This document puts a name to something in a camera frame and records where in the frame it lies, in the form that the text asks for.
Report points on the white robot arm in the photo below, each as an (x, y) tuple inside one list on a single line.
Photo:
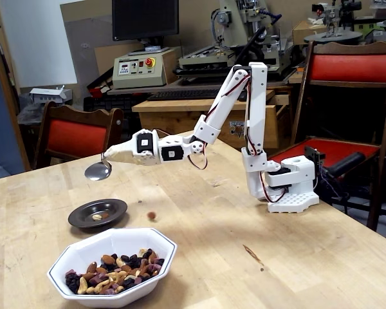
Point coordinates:
[(257, 96)]

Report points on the beige masking tape wrap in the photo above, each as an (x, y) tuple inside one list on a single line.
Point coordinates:
[(120, 153)]

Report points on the black circuit board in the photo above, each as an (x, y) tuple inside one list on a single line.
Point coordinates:
[(315, 156)]

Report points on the light wooden desk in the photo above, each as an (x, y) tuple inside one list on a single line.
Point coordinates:
[(173, 106)]

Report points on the beige milling machine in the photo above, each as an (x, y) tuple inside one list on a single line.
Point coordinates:
[(241, 22)]

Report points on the dark wooden workbench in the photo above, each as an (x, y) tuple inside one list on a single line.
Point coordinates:
[(132, 91)]

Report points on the white octagonal bowl blue rim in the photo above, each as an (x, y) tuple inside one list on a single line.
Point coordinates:
[(132, 238)]

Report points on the brown almond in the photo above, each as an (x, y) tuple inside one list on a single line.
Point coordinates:
[(152, 215), (105, 215)]

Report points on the small dark brown plate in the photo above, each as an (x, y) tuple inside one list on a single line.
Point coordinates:
[(83, 212)]

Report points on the brown cardboard sheet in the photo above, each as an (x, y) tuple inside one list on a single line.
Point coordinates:
[(104, 61)]

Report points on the bent metal spoon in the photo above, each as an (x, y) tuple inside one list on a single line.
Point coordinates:
[(98, 171)]

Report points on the red black case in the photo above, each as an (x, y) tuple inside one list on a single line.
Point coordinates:
[(98, 91)]

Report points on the green box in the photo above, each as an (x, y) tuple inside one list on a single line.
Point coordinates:
[(371, 27)]

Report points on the grey plastic bag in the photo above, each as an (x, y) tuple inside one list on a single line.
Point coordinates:
[(29, 114)]

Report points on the large grey cardboard sheet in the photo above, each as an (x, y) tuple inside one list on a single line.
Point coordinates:
[(83, 58)]

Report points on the low wooden chair red cushion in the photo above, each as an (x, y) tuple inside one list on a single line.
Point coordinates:
[(67, 138)]

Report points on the small white paper box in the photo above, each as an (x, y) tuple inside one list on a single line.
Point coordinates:
[(48, 95)]

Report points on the black cylinder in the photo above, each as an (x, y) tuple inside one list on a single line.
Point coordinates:
[(347, 163)]

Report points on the brown cardboard box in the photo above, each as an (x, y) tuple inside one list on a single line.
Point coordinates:
[(300, 33)]

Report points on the beige control box red button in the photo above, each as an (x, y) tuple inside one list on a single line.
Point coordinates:
[(138, 75)]

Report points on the blue door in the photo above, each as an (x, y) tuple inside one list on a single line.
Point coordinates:
[(0, 128)]

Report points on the small metal apparatus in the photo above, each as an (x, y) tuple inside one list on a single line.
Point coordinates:
[(329, 16)]

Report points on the black keyboard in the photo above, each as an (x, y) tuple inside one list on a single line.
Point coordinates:
[(186, 94)]

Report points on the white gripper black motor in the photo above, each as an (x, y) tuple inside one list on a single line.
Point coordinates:
[(141, 155)]

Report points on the black plastic crate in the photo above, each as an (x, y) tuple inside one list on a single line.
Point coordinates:
[(99, 103)]

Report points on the black computer monitor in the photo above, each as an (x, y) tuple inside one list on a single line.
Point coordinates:
[(144, 19)]

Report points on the pale cashew nut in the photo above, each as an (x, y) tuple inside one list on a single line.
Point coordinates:
[(97, 218)]

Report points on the dark round platter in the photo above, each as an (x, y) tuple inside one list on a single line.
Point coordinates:
[(333, 38)]

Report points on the tall wooden chair red cushion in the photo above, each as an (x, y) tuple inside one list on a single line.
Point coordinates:
[(350, 67)]

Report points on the mixed nuts and dried fruit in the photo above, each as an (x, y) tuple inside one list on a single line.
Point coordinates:
[(115, 277)]

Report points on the wooden door frame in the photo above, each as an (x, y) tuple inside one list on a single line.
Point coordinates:
[(13, 103)]

